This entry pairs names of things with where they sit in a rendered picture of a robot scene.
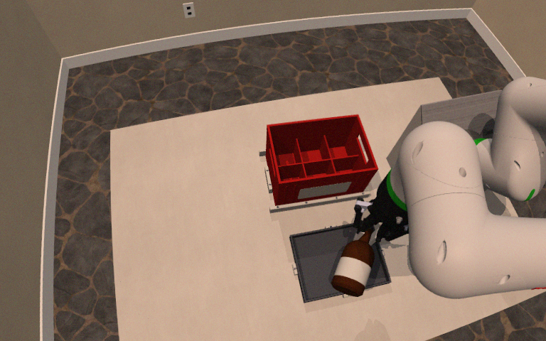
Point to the brown bottle with white label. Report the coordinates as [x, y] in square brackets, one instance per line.
[354, 266]

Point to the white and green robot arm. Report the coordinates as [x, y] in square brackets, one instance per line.
[457, 248]

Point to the red divided crate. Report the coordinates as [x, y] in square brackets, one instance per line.
[304, 164]

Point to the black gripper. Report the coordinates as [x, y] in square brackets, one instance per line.
[387, 225]

